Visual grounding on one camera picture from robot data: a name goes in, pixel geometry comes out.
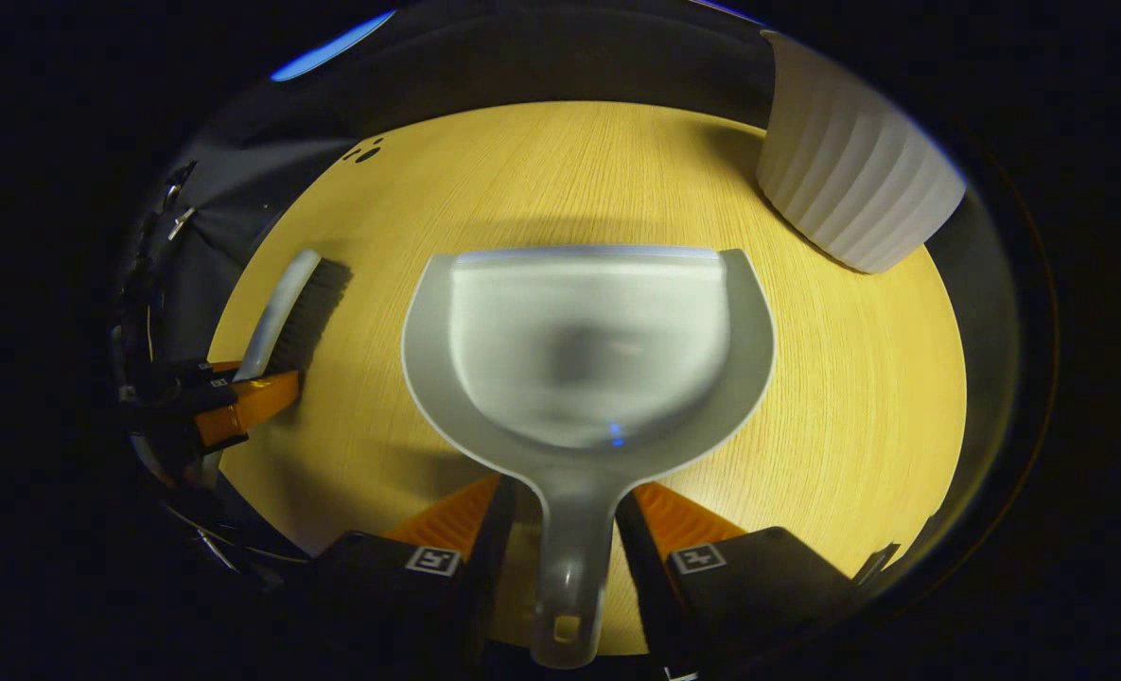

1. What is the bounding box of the white dustpan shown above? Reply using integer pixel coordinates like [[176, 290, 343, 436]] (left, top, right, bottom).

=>
[[401, 246, 777, 669]]

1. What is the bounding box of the black backdrop cloth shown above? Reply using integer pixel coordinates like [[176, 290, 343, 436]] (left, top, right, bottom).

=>
[[134, 0, 1020, 531]]

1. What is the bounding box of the white ribbed garbage bin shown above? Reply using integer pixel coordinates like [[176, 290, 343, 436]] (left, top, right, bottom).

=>
[[757, 30, 968, 275]]

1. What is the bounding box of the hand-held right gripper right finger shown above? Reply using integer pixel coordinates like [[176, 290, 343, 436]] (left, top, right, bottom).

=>
[[615, 482, 854, 663]]

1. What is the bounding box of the wooden desktop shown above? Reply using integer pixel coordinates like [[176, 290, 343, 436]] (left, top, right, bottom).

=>
[[208, 101, 968, 655]]

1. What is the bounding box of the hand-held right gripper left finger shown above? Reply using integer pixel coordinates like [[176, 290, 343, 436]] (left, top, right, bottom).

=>
[[309, 473, 518, 663]]

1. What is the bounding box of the small white broom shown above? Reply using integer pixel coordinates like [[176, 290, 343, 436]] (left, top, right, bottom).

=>
[[234, 249, 353, 384]]

